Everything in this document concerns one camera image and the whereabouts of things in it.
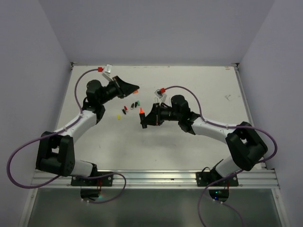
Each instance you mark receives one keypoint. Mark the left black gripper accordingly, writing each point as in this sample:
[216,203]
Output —
[122,88]

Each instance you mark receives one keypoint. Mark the aluminium mounting rail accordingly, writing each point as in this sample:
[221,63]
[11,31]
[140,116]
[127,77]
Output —
[188,179]

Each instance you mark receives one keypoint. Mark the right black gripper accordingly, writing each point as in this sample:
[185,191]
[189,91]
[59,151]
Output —
[154,117]

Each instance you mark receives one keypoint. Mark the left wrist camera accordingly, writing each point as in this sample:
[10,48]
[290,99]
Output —
[106,72]

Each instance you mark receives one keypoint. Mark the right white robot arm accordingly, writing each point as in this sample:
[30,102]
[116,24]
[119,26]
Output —
[245,146]

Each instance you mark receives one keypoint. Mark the orange capped black highlighter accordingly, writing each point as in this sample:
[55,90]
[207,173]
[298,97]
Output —
[142,117]

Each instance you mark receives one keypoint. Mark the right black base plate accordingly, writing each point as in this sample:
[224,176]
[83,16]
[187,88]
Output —
[204,178]

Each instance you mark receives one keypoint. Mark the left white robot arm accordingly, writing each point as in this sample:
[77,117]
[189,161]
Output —
[56,153]

